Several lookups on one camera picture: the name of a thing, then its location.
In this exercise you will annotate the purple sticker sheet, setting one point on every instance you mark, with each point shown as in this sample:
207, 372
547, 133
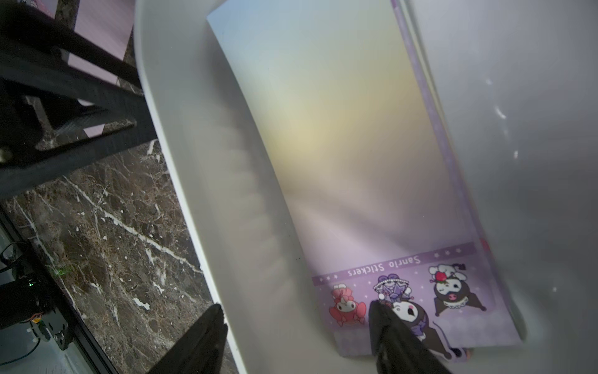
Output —
366, 175

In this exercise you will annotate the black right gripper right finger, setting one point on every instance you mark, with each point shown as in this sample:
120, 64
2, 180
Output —
395, 347

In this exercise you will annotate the white plastic storage box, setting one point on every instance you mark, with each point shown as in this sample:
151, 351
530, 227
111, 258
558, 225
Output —
514, 86

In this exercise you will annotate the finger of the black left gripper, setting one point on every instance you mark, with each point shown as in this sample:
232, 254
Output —
32, 44

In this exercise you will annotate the pink sticker sheet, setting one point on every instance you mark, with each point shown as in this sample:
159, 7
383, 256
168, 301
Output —
48, 7
108, 24

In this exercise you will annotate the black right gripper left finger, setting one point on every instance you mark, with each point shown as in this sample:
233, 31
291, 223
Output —
201, 349

